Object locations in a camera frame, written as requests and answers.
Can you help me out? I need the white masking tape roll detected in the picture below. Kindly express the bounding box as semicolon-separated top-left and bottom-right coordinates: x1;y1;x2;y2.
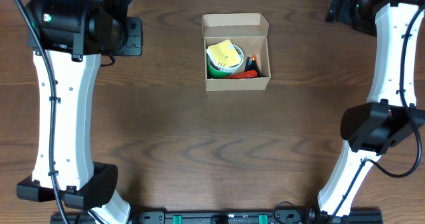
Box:
207;43;245;74

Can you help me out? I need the cardboard box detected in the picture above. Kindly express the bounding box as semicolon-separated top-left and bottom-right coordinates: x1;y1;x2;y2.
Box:
202;13;271;92

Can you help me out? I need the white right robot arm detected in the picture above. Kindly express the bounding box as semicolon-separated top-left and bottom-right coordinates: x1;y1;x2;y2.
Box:
316;0;424;223

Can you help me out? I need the orange utility knife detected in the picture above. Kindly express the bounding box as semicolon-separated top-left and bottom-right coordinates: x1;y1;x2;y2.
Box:
226;70;258;79

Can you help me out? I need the green tape roll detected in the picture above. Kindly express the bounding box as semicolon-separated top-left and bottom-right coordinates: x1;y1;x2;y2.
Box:
207;55;232;78

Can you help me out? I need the yellow sticky note pad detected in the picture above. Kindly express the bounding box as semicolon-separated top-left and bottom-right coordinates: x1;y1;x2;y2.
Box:
206;39;242;68

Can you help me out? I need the black correction tape dispenser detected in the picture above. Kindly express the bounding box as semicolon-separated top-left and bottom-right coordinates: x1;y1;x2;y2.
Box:
244;57;261;77

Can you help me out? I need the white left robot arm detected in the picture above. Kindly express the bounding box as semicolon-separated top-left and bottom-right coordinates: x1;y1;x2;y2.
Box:
17;0;143;223

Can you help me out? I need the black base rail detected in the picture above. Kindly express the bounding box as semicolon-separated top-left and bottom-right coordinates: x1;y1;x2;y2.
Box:
49;207;384;224

